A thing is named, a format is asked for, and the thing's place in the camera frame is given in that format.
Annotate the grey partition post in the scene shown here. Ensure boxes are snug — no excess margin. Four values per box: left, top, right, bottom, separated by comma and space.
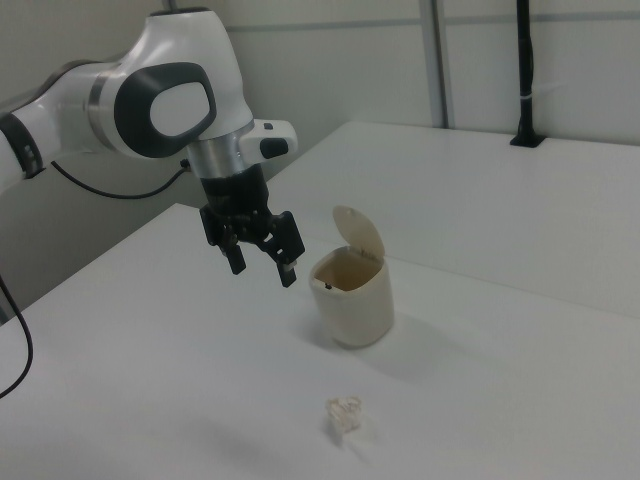
430, 0, 457, 129

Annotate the black pole with clamp base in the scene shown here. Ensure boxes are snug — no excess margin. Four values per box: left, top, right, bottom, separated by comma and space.
509, 0, 548, 150

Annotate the small cream bin with lid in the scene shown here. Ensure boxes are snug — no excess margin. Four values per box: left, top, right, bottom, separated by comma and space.
308, 203, 396, 350

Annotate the clear plastic trash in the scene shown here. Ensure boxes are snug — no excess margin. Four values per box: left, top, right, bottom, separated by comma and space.
324, 394, 365, 436

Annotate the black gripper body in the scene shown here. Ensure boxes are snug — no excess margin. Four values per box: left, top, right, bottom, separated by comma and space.
198, 164, 275, 237

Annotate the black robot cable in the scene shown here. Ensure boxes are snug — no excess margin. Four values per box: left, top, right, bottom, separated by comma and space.
0, 158, 194, 400

